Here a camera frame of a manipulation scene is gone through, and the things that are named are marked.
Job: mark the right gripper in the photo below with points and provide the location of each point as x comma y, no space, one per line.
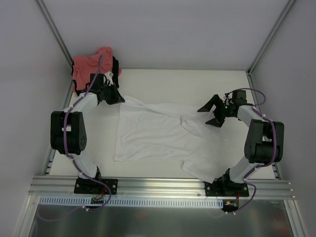
221,111

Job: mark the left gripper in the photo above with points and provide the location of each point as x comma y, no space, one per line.
111,92

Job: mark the white t shirt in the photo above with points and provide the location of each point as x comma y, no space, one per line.
166,131

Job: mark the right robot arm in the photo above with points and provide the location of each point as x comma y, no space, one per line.
262,148

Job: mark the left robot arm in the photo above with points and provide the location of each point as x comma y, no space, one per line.
67,127

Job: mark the top pink folded shirt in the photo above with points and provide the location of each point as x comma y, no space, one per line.
83,66

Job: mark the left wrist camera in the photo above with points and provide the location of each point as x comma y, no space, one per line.
108,79

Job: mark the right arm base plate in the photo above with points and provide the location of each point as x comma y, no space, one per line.
229,189

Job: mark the right side frame rail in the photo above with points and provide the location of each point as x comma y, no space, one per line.
259,98

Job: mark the frame rail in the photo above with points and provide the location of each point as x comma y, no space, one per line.
62,96
259,98

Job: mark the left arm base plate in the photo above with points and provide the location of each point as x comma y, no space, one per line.
86,186

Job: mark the left side frame rail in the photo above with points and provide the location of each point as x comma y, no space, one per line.
62,96

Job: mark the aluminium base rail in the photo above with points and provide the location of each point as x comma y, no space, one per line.
161,187

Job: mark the white slotted cable duct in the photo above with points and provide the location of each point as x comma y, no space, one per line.
134,202

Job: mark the left frame post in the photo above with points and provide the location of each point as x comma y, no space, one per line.
52,26

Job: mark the frame post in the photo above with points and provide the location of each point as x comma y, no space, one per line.
284,13
52,26

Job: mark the right frame post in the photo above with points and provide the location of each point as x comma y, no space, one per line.
284,13

